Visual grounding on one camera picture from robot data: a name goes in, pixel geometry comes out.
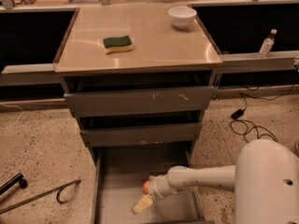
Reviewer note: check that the green yellow sponge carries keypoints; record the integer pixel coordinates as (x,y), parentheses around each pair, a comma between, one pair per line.
(117,44)

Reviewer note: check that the black caster leg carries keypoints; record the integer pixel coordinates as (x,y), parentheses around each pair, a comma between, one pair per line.
(16,179)

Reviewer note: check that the metal rod with hook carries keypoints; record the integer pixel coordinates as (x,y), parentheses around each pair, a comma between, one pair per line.
(58,191)

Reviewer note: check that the clear plastic water bottle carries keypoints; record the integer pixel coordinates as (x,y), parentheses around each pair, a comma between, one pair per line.
(268,43)

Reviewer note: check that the left grey shelf rail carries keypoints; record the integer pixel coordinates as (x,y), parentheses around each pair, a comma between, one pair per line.
(28,74)

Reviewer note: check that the middle grey drawer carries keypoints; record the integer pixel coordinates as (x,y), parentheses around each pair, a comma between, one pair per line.
(141,135)

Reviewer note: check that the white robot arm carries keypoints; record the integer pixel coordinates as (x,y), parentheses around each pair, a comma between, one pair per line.
(265,181)

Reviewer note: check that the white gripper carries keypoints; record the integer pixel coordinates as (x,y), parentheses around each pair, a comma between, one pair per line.
(156,185)

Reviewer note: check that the orange fruit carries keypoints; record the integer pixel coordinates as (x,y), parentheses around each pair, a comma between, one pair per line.
(145,187)

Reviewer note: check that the top grey drawer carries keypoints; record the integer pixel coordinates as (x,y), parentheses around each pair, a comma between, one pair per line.
(116,103)

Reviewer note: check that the grey drawer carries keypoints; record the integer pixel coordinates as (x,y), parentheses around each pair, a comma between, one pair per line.
(120,174)
(116,103)
(141,135)

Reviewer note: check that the bottom grey drawer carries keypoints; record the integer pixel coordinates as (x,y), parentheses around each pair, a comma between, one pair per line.
(120,174)

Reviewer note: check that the white bowl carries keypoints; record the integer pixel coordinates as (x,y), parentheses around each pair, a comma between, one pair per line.
(181,17)

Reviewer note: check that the grey drawer cabinet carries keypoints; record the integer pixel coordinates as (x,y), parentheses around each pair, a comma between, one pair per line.
(162,57)

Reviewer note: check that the grey shelf rail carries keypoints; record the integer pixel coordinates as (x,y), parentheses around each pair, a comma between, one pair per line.
(252,62)
(28,74)

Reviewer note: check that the right grey shelf rail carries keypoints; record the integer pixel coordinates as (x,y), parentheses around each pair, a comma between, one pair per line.
(252,62)

